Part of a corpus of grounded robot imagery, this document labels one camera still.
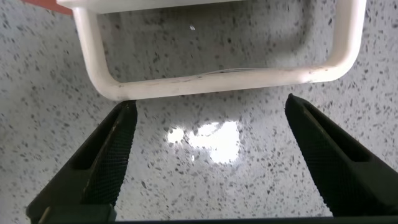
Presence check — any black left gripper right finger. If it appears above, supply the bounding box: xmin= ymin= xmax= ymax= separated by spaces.
xmin=284 ymin=93 xmax=398 ymax=218

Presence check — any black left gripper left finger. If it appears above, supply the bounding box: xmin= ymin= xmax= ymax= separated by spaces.
xmin=25 ymin=100 xmax=139 ymax=224

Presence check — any red drawer box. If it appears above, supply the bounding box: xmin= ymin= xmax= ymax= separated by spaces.
xmin=21 ymin=0 xmax=368 ymax=101

